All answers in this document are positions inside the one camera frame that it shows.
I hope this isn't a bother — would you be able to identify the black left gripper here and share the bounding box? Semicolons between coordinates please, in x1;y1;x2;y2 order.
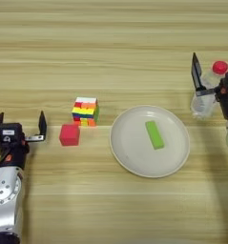
0;110;49;170

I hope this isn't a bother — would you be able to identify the clear bottle with red cap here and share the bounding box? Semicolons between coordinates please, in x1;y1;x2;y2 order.
189;59;228;120

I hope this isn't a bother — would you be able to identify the red cube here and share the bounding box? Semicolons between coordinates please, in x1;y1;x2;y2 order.
58;123;81;148

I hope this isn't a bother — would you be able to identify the green rectangular block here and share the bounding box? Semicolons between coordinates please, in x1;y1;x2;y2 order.
144;119;166;151

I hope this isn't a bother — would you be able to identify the round white plate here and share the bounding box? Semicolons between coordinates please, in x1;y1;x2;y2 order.
109;104;192;179

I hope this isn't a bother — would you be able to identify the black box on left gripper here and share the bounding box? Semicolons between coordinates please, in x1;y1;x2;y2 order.
0;122;25;146

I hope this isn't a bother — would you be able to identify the multicoloured puzzle cube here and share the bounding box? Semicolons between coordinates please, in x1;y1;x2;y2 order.
71;96;100;128

